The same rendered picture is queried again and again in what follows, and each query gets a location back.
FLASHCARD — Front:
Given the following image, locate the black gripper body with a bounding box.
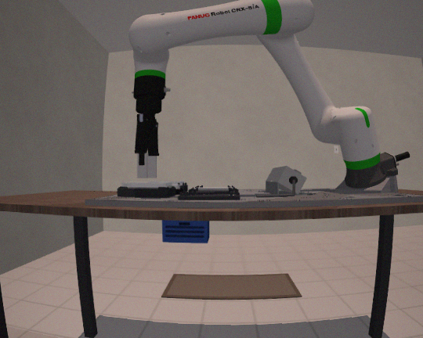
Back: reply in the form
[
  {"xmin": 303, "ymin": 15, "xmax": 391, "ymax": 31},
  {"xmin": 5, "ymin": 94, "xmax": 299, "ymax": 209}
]
[{"xmin": 136, "ymin": 96, "xmax": 162, "ymax": 128}]

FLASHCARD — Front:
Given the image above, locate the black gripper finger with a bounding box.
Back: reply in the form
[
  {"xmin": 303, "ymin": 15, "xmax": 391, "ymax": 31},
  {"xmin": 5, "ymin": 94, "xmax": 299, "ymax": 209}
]
[
  {"xmin": 147, "ymin": 119, "xmax": 159, "ymax": 178},
  {"xmin": 135, "ymin": 113, "xmax": 154, "ymax": 178}
]

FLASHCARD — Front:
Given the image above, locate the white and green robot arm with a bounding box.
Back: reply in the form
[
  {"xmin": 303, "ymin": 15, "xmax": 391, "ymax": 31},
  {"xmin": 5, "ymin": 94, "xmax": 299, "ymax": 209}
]
[{"xmin": 128, "ymin": 0, "xmax": 410, "ymax": 189}]

